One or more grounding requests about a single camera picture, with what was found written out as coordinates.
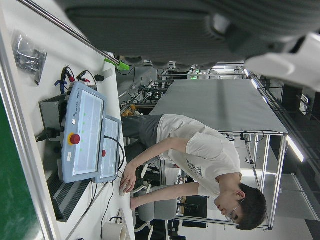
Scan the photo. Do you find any grey panel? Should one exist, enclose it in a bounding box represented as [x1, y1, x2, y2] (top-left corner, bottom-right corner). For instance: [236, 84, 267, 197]
[149, 79, 289, 135]

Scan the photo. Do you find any green belt conveyor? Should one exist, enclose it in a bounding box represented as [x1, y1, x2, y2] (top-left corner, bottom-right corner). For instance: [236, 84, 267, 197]
[0, 24, 62, 240]

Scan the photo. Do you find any small grey teach pendant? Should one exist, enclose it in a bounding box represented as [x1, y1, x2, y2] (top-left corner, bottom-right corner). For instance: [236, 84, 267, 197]
[91, 115, 123, 185]

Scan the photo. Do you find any metal rod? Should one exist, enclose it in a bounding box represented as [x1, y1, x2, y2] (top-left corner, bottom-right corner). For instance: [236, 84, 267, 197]
[17, 0, 121, 65]

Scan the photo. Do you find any grey metal box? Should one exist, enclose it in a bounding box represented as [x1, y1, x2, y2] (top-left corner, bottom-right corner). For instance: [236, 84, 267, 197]
[38, 94, 73, 142]

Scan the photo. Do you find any black pendant cable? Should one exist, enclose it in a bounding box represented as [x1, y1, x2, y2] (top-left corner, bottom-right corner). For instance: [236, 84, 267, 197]
[103, 134, 126, 171]

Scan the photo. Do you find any large grey teach pendant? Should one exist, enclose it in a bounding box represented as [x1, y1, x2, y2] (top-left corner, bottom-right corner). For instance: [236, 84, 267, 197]
[61, 82, 108, 185]

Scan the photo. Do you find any person in white t-shirt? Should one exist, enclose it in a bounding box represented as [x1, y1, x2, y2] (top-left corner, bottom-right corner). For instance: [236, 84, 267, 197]
[119, 113, 268, 231]

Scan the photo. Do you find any plastic bag of screws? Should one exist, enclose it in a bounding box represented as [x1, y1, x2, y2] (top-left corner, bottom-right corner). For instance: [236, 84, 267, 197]
[11, 29, 48, 86]

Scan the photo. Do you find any black finned power supply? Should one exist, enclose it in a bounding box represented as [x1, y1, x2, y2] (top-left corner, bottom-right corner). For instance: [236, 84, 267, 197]
[47, 172, 92, 223]

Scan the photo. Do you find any white mug black handle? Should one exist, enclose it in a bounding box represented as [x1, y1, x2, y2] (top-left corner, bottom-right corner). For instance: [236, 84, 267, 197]
[101, 216, 129, 240]

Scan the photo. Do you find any grey office chair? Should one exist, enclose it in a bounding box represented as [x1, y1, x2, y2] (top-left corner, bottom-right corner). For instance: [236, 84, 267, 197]
[129, 184, 178, 223]

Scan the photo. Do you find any green rod tip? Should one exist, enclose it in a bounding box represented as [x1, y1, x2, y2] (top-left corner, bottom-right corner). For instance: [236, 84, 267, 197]
[104, 57, 131, 72]

